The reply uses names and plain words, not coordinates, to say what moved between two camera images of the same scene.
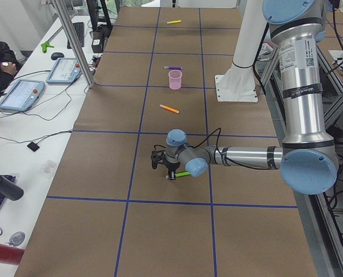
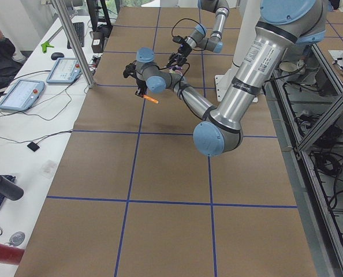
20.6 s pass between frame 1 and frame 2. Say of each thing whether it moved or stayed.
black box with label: stayed
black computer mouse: stayed
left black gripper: moved
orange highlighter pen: moved
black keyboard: stayed
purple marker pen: stayed
